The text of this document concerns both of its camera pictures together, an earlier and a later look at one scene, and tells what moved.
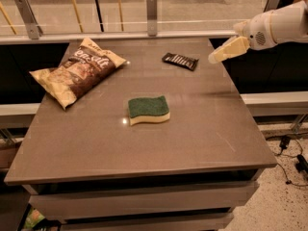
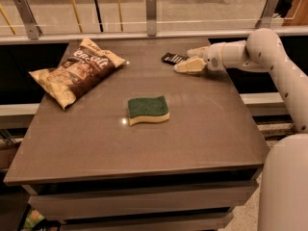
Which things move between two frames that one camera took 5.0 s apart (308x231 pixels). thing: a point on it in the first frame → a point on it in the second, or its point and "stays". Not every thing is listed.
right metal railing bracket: x=273 y=0 stays
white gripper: x=257 y=33 → x=214 y=58
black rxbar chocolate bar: x=186 y=62 stays
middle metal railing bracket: x=151 y=13 stays
